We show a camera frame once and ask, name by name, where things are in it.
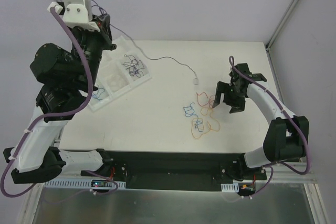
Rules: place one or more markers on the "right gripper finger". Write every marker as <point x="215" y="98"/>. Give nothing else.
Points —
<point x="220" y="89"/>
<point x="237" y="109"/>

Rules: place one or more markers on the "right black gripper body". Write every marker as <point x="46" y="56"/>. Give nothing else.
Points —
<point x="233" y="97"/>

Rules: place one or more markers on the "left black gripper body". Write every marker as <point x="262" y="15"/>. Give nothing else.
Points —
<point x="104" y="31"/>

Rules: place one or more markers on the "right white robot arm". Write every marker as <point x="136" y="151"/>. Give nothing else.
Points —
<point x="287" y="134"/>

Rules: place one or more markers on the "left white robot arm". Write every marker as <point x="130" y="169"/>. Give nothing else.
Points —
<point x="68" y="79"/>

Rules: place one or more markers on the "white foam compartment tray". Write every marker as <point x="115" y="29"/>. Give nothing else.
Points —
<point x="120" y="71"/>

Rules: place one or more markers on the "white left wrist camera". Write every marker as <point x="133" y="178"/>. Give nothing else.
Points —
<point x="73" y="12"/>

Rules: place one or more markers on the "right white cable duct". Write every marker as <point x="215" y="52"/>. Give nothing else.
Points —
<point x="230" y="188"/>

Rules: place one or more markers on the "white cable duct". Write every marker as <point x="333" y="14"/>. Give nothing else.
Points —
<point x="70" y="183"/>
<point x="230" y="188"/>

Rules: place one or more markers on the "aluminium front rail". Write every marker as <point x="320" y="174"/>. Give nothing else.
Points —
<point x="282" y="174"/>

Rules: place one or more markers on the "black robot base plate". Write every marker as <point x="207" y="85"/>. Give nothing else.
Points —
<point x="176" y="170"/>

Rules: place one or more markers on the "right aluminium frame post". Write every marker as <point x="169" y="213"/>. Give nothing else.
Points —
<point x="285" y="17"/>

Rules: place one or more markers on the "left white cable duct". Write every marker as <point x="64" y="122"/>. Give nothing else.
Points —
<point x="70" y="183"/>

